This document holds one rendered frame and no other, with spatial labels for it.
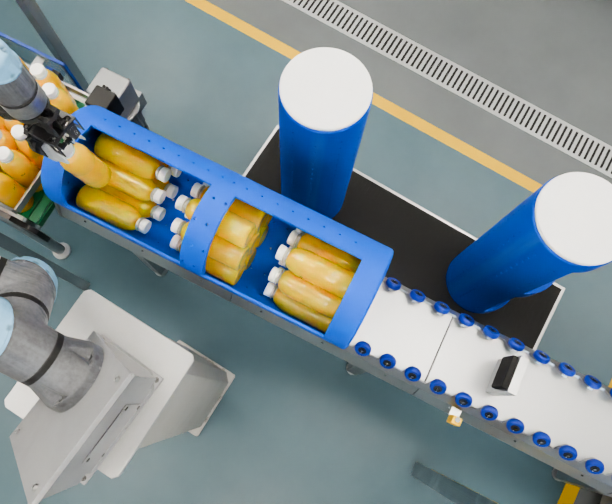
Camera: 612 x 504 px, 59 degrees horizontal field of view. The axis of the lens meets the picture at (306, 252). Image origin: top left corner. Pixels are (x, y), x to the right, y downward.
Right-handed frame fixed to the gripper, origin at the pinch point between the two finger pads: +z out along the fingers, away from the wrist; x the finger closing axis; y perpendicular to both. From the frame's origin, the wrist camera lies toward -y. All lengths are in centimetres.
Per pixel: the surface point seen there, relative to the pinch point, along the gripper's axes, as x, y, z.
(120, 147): 11.5, 0.7, 19.8
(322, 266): 6, 62, 16
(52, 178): -4.5, -7.7, 16.0
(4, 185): -10.0, -25.7, 28.8
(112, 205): -1.8, 3.8, 27.3
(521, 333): 44, 145, 121
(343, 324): -4, 72, 16
